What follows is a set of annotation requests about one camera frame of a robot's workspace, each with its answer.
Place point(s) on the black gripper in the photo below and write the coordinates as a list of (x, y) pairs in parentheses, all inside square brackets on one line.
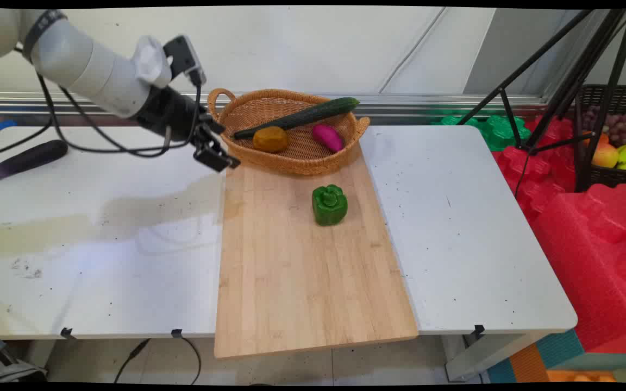
[(171, 114)]

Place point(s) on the orange-brown potato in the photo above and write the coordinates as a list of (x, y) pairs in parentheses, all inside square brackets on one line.
[(270, 139)]

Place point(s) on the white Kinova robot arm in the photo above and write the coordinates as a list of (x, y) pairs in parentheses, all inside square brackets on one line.
[(85, 65)]

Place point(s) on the woven wicker basket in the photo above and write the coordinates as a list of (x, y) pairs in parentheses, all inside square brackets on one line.
[(302, 157)]

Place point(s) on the long green cucumber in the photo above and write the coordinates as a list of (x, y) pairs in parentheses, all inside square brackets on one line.
[(302, 115)]

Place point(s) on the magenta sweet potato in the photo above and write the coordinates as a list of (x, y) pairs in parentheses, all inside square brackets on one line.
[(327, 137)]

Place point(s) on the green bell pepper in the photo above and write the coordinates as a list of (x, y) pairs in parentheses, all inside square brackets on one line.
[(329, 206)]

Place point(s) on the wooden cutting board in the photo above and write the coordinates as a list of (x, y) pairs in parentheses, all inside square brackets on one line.
[(302, 271)]

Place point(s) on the dark purple eggplant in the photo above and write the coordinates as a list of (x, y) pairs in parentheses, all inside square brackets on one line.
[(25, 159)]

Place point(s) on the black table clip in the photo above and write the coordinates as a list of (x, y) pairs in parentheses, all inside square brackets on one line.
[(479, 330), (66, 333), (176, 333)]

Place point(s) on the green foam mat pieces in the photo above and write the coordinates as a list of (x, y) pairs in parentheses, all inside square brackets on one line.
[(500, 133)]

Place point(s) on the grey black equipment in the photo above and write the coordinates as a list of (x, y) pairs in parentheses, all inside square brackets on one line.
[(8, 372)]

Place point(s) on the red foam mat pieces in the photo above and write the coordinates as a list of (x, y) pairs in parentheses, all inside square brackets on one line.
[(536, 168)]

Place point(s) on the white table leg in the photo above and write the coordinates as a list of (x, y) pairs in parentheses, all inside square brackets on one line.
[(481, 355)]

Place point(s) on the black tripod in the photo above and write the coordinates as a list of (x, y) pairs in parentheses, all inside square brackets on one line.
[(579, 70)]

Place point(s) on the teal and orange mat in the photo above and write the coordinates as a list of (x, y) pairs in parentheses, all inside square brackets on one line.
[(530, 364)]

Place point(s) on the yellow-red mango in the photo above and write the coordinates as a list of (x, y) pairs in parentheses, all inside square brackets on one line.
[(605, 156)]

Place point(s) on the large red foam block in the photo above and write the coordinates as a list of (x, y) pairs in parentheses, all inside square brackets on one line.
[(590, 260)]

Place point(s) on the bunch of purple grapes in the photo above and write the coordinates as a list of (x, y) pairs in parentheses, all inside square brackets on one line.
[(620, 127)]

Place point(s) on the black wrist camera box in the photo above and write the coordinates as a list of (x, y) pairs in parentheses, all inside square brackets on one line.
[(182, 57)]

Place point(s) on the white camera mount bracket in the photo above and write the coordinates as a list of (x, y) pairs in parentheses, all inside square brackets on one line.
[(150, 62)]

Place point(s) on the aluminium wall rail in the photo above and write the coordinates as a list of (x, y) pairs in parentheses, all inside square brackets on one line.
[(427, 100)]

